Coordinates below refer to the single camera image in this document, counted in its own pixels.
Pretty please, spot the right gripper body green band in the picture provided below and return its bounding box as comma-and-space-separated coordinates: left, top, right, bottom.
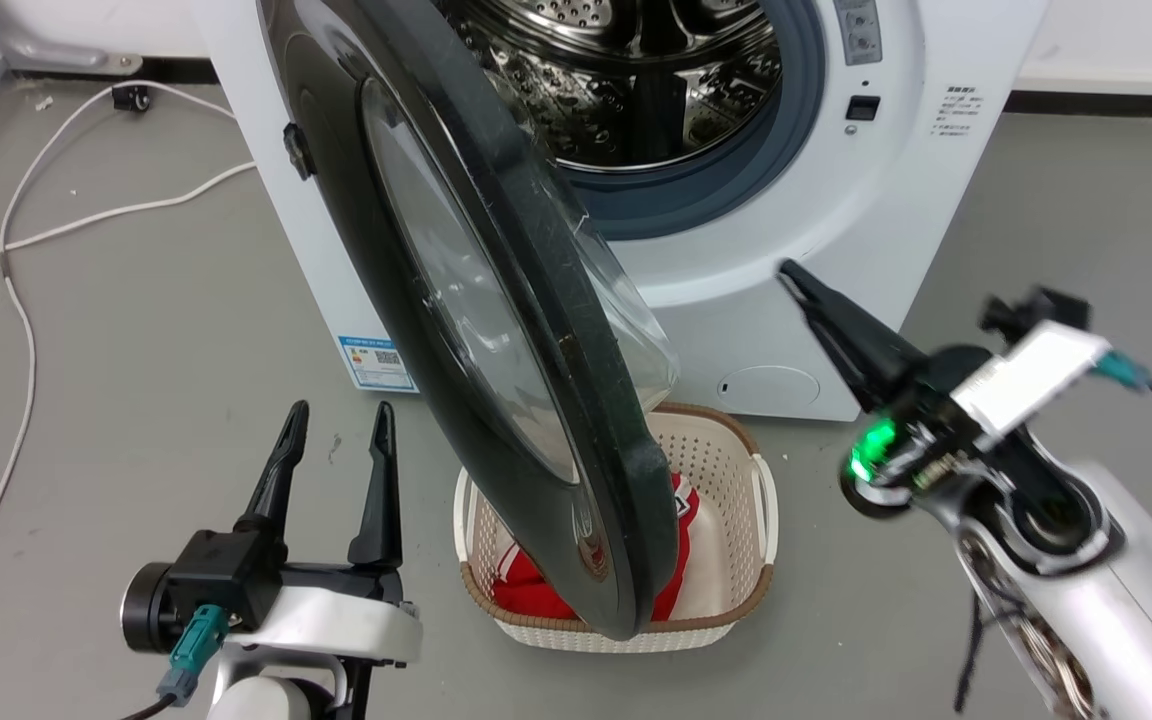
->
839, 344, 999, 521

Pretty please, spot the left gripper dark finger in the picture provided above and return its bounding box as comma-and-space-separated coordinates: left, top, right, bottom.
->
347, 401, 404, 573
233, 400, 311, 537

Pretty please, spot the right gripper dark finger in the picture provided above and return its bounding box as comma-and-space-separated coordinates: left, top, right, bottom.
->
794, 296, 899, 413
778, 258, 932, 389

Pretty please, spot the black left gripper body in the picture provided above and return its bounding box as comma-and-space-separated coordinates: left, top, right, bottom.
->
120, 529, 407, 656

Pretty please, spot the black round washing machine door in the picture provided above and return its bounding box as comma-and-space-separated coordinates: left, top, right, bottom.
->
258, 0, 682, 641

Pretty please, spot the white front-load washing machine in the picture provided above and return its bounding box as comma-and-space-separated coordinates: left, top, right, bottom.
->
191, 0, 1049, 423

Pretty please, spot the grey-blue rubber door gasket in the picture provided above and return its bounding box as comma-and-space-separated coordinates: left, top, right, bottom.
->
556, 0, 827, 242

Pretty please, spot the round white filter cover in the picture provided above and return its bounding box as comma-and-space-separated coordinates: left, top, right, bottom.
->
718, 364, 823, 412

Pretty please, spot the blue energy label sticker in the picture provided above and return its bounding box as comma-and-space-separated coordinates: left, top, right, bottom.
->
338, 335, 419, 393

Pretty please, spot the cream woven plastic laundry basket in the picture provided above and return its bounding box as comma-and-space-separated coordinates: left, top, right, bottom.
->
453, 402, 780, 654

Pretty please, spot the red and white garment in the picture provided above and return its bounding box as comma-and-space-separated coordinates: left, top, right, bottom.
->
491, 472, 701, 623

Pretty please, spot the stainless steel washer drum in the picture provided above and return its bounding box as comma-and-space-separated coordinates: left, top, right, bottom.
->
433, 0, 785, 171

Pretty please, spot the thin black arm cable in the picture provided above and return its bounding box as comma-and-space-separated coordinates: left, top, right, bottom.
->
953, 588, 989, 714

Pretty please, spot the white floor cable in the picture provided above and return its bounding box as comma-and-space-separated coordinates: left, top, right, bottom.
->
0, 160, 258, 273
0, 80, 239, 613

